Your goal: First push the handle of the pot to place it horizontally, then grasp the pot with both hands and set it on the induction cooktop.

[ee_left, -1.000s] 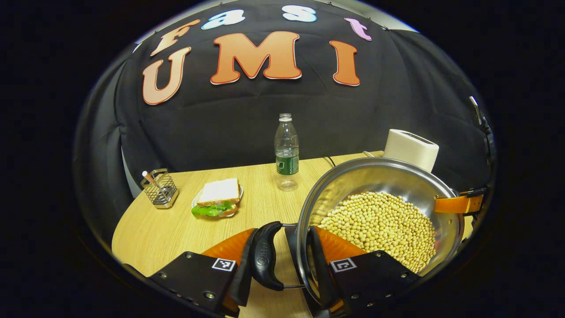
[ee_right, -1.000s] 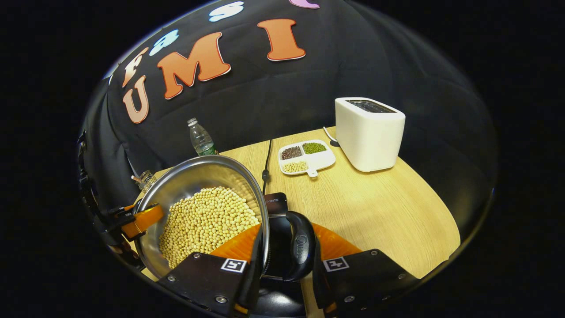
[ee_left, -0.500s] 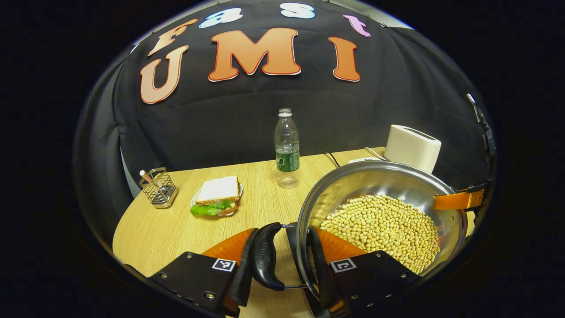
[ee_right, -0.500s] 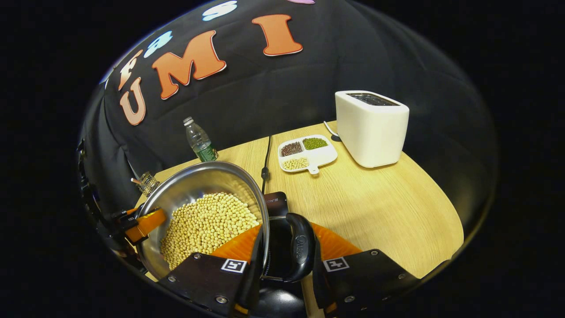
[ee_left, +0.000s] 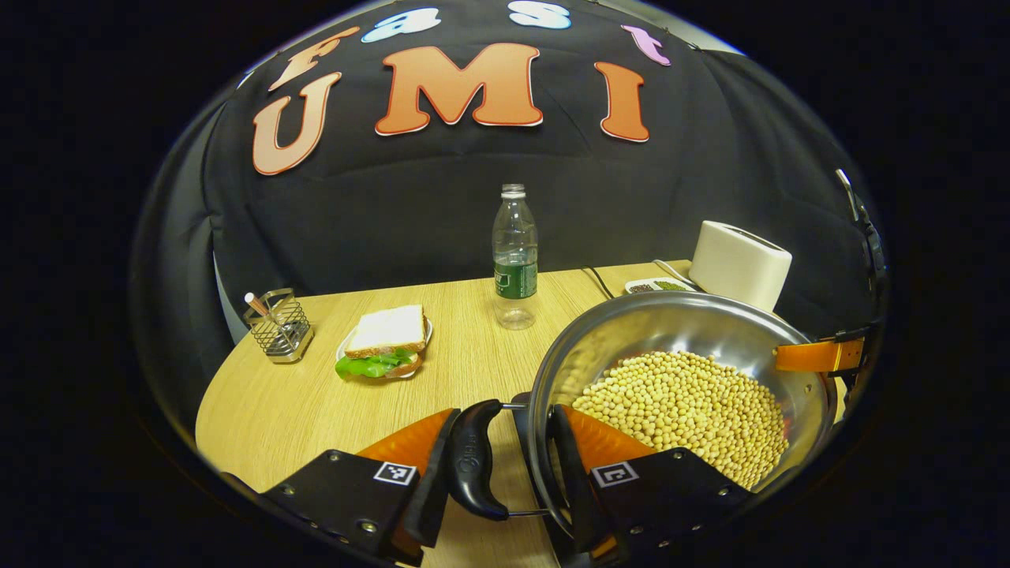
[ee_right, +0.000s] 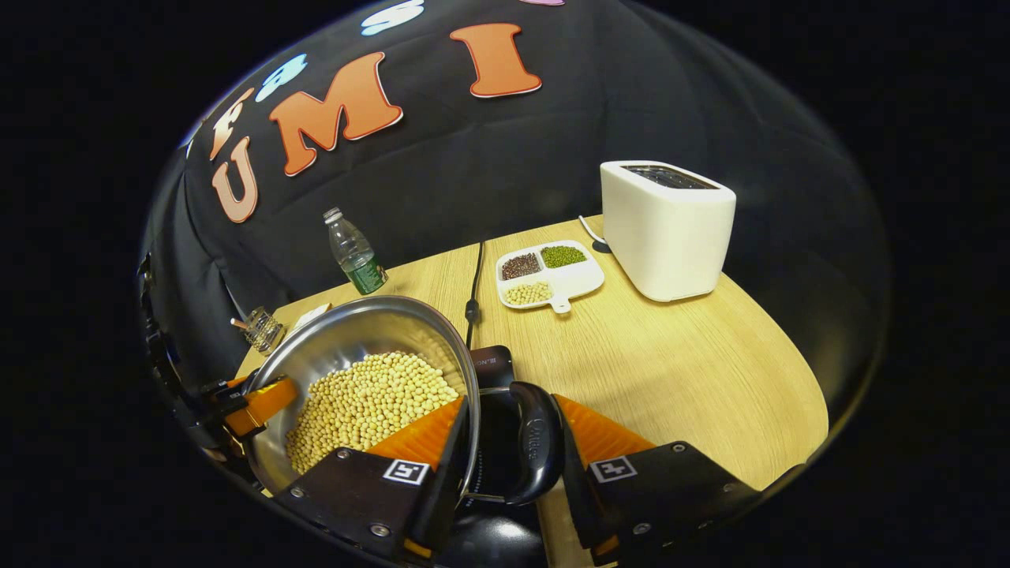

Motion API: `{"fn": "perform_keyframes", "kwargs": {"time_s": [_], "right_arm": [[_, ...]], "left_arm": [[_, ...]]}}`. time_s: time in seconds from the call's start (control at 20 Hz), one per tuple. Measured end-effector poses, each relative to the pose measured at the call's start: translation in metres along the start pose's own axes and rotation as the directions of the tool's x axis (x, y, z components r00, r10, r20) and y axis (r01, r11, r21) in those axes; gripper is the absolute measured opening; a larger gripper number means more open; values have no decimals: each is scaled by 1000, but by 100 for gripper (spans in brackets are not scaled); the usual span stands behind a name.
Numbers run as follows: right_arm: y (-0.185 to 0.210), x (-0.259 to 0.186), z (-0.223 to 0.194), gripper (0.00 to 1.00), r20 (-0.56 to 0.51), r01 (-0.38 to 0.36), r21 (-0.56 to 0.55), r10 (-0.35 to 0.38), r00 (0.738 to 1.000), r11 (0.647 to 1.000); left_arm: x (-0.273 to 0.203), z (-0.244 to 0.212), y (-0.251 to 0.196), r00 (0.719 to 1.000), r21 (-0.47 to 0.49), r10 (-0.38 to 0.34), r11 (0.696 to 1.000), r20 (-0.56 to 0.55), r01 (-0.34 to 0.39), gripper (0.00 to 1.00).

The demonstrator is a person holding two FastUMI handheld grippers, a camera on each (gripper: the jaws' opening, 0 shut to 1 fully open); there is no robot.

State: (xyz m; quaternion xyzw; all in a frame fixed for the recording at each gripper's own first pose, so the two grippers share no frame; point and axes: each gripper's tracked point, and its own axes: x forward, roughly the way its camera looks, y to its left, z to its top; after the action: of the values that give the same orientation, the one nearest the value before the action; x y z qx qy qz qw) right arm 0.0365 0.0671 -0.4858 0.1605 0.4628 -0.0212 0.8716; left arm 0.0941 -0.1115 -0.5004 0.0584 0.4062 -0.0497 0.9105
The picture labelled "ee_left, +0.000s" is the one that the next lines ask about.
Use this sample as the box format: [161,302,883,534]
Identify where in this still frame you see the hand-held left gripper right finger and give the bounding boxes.
[547,404,754,567]

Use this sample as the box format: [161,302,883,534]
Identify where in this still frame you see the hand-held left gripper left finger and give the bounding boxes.
[260,408,462,567]

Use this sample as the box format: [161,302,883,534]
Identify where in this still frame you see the steel pot with black handles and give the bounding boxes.
[447,290,839,553]

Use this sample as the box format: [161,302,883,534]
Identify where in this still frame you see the pile of soybeans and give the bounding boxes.
[570,350,790,491]

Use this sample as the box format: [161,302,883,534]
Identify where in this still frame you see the white toaster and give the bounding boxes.
[689,220,793,313]

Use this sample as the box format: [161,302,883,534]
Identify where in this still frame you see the dark metal stand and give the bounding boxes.
[835,168,885,278]

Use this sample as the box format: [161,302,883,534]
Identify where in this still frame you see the white seasoning dish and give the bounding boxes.
[624,278,698,297]

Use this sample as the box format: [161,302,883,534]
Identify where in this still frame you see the sandwich with lettuce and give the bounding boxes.
[335,305,428,379]

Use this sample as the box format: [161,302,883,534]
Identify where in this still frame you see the small white plate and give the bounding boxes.
[336,316,434,380]

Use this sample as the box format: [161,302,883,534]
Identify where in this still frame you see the clear plastic water bottle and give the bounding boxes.
[492,184,540,331]

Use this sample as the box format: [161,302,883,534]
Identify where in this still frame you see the grey toaster cable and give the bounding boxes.
[653,259,695,287]

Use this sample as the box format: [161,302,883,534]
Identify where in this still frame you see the metal wire utensil holder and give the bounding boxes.
[243,288,315,364]

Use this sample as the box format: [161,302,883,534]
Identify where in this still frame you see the black cooktop cable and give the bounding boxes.
[582,266,617,301]

